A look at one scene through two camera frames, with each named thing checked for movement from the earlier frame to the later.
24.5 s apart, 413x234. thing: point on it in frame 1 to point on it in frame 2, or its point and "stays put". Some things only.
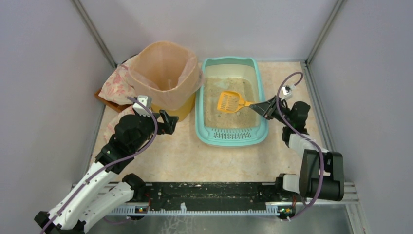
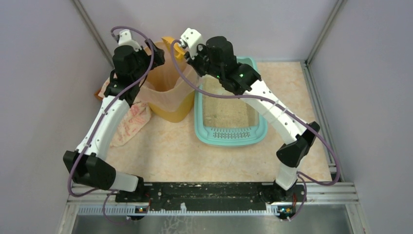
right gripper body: [273, 107] to [200, 60]
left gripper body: [162, 122] to [156, 55]
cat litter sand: [245, 117] stays put
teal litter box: [248, 68] stays put
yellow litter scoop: [231, 102] to [178, 52]
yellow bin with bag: [166, 72] stays put
